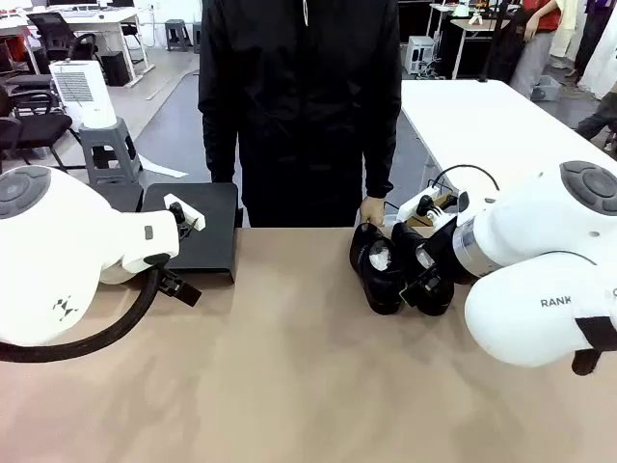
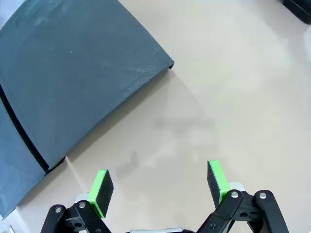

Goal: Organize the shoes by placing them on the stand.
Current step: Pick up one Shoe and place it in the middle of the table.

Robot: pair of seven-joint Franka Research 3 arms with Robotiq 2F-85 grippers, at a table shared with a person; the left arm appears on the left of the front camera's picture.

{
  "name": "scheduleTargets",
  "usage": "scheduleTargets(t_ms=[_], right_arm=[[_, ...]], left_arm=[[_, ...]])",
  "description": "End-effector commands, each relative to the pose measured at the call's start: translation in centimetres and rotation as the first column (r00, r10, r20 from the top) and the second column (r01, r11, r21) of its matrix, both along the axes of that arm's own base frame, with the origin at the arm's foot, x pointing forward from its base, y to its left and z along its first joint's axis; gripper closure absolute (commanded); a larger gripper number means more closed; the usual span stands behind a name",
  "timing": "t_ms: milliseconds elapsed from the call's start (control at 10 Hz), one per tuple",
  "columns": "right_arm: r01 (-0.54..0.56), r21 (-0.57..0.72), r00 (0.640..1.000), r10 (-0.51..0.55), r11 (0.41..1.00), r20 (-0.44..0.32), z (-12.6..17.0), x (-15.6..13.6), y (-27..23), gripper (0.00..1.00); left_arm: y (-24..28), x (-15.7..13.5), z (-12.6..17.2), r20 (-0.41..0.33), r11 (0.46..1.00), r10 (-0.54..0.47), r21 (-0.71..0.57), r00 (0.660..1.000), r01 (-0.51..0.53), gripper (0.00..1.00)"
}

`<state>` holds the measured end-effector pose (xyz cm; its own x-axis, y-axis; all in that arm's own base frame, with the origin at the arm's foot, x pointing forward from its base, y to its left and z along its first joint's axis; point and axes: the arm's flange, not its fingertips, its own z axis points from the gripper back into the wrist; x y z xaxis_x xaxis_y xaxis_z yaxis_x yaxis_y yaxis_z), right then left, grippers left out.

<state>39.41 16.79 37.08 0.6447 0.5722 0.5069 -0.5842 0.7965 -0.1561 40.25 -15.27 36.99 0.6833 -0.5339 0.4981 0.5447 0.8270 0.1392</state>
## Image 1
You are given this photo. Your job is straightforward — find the white air purifier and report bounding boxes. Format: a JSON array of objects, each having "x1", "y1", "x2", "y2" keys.
[{"x1": 49, "y1": 60, "x2": 110, "y2": 120}]

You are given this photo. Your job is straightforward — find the black visitor chair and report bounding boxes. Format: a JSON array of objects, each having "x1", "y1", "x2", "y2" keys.
[
  {"x1": 3, "y1": 71, "x2": 62, "y2": 115},
  {"x1": 0, "y1": 113, "x2": 73, "y2": 173}
]

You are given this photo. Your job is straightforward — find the black leather shoe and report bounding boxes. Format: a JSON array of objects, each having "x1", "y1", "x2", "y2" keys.
[
  {"x1": 348, "y1": 222, "x2": 407, "y2": 317},
  {"x1": 390, "y1": 220, "x2": 457, "y2": 318}
]

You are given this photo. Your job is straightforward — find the white paper roll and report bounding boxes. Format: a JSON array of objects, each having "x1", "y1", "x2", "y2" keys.
[{"x1": 78, "y1": 103, "x2": 119, "y2": 130}]

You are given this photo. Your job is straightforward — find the person in red shirt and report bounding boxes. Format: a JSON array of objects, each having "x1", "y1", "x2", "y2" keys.
[{"x1": 509, "y1": 0, "x2": 564, "y2": 100}]

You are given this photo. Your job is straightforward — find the black computer tower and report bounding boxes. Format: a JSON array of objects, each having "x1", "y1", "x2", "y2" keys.
[{"x1": 99, "y1": 50, "x2": 131, "y2": 87}]

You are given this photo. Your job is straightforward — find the black velcro cable strap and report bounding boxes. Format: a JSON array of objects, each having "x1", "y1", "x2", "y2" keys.
[{"x1": 571, "y1": 315, "x2": 617, "y2": 377}]

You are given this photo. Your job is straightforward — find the person's left hand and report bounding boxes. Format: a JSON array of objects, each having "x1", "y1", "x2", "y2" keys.
[{"x1": 359, "y1": 195, "x2": 386, "y2": 227}]

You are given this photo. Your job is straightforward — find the white computer case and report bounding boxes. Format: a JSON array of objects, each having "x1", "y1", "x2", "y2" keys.
[{"x1": 408, "y1": 36, "x2": 439, "y2": 76}]

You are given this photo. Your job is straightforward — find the white office desk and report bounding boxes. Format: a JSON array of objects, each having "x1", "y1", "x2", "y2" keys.
[{"x1": 0, "y1": 5, "x2": 156, "y2": 88}]

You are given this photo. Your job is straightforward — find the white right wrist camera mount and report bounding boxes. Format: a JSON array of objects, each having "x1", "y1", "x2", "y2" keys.
[{"x1": 395, "y1": 188, "x2": 449, "y2": 226}]

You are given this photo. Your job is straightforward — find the person's right forearm black sleeve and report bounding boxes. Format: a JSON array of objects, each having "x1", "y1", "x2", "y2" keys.
[{"x1": 201, "y1": 110, "x2": 241, "y2": 184}]

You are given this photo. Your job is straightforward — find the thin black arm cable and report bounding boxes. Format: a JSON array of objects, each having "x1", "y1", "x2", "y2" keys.
[{"x1": 427, "y1": 163, "x2": 500, "y2": 194}]

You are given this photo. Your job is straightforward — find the black corrugated cable hose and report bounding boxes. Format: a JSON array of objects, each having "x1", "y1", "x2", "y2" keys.
[{"x1": 0, "y1": 262, "x2": 168, "y2": 364}]

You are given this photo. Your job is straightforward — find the person's left forearm black sleeve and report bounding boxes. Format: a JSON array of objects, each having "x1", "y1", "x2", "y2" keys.
[{"x1": 362, "y1": 120, "x2": 402, "y2": 200}]

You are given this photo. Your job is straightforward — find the person in cream top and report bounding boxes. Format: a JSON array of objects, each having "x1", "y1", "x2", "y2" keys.
[{"x1": 549, "y1": 0, "x2": 587, "y2": 71}]

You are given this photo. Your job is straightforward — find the black high-back office chair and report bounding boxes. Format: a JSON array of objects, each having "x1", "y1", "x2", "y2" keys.
[{"x1": 26, "y1": 12, "x2": 100, "y2": 73}]

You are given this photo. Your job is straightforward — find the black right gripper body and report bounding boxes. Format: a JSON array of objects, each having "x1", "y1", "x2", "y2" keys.
[{"x1": 417, "y1": 216, "x2": 460, "y2": 282}]

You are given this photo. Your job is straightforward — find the person in black jacket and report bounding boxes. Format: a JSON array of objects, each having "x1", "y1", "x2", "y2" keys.
[{"x1": 197, "y1": 0, "x2": 404, "y2": 228}]

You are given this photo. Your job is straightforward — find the person in dark trousers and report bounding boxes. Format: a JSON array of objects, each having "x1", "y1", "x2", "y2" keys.
[{"x1": 576, "y1": 91, "x2": 617, "y2": 155}]

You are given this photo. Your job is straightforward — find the white sheet on floor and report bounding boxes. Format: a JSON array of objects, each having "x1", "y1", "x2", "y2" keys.
[{"x1": 138, "y1": 152, "x2": 190, "y2": 177}]

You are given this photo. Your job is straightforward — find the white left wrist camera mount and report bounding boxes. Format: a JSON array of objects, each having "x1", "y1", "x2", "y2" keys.
[{"x1": 162, "y1": 192, "x2": 207, "y2": 232}]

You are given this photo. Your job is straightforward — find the large grey plastic stool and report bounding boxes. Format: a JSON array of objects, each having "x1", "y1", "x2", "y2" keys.
[{"x1": 78, "y1": 118, "x2": 145, "y2": 185}]

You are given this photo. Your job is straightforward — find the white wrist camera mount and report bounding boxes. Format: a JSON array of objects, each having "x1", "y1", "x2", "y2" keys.
[
  {"x1": 395, "y1": 188, "x2": 449, "y2": 226},
  {"x1": 162, "y1": 192, "x2": 207, "y2": 232}
]

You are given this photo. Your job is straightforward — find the grey plastic bin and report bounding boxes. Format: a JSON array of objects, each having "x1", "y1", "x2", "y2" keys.
[{"x1": 531, "y1": 74, "x2": 563, "y2": 101}]

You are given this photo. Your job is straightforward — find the black shoe stand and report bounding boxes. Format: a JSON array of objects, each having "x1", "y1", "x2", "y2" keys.
[{"x1": 140, "y1": 181, "x2": 241, "y2": 285}]

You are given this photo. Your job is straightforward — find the white folding table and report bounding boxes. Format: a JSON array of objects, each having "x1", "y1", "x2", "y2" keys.
[{"x1": 399, "y1": 79, "x2": 617, "y2": 194}]

